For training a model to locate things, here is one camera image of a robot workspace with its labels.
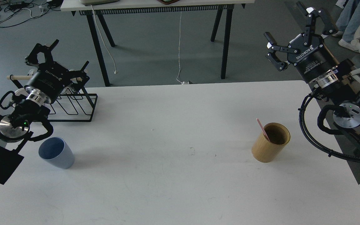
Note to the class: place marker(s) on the white lidded bowl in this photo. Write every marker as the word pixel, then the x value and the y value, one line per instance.
pixel 67 90

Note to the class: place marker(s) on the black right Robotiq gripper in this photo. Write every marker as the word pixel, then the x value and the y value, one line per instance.
pixel 312 59

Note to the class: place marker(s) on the blue plastic cup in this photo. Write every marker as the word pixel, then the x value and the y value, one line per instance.
pixel 56 152

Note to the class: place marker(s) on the person legs in jeans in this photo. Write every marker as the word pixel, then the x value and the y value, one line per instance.
pixel 347 23

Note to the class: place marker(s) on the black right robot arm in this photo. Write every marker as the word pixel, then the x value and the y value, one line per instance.
pixel 332 80

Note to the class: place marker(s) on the bamboo cylinder holder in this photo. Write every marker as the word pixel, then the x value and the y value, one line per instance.
pixel 265 149

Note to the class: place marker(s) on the pink chopstick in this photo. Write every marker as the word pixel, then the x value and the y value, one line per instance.
pixel 263 130

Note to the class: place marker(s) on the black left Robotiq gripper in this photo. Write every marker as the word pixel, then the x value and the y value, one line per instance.
pixel 50 79

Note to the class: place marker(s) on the black wire dish rack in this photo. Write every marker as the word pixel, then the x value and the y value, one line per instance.
pixel 76 107

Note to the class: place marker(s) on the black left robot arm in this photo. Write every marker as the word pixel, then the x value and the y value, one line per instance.
pixel 24 113

